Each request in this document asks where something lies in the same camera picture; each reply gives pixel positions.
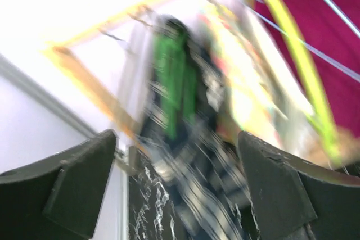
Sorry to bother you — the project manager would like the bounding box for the lime green plastic hanger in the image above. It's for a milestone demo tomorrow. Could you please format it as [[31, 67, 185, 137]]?
[[265, 0, 341, 165]]

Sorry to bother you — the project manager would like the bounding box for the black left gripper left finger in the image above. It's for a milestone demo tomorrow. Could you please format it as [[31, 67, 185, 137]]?
[[1, 129, 117, 240]]

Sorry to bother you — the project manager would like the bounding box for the wooden clothes rack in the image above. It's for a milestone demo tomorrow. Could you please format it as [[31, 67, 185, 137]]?
[[40, 0, 226, 176]]

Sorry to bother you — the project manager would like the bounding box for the blue wire hanger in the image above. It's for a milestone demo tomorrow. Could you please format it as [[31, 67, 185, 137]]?
[[237, 0, 360, 83]]

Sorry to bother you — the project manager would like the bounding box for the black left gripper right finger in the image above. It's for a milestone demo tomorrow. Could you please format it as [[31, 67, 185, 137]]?
[[238, 132, 359, 239]]

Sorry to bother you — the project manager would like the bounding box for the navy plaid skirt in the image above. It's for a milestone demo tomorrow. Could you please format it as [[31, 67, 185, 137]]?
[[138, 15, 250, 239]]

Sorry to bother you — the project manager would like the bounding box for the floral pastel skirt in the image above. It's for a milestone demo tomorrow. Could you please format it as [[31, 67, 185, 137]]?
[[201, 0, 314, 148]]

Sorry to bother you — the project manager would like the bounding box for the magenta pleated skirt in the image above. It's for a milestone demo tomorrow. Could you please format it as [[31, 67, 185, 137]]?
[[247, 0, 360, 139]]

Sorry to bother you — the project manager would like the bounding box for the green velvet hanger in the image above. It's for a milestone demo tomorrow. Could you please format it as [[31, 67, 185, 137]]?
[[154, 17, 197, 139]]

